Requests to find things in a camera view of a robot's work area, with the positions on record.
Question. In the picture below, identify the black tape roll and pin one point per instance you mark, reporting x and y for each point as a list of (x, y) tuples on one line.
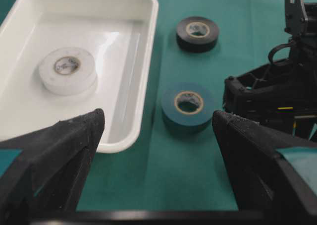
[(197, 34)]

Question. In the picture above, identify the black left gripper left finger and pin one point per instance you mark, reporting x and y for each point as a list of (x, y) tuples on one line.
[(51, 167)]

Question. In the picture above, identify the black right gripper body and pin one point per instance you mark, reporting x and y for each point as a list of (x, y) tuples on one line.
[(282, 96)]

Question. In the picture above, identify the green tape roll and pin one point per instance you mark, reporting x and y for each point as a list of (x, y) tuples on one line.
[(187, 107)]

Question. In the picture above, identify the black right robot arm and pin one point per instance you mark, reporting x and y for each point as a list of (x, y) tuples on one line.
[(301, 25)]

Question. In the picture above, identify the white plastic tray case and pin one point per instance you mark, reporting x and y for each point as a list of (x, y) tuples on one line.
[(118, 33)]

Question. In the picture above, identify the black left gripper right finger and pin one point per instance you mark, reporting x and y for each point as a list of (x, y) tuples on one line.
[(271, 172)]

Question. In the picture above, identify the white tape roll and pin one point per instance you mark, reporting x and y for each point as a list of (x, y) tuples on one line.
[(68, 71)]

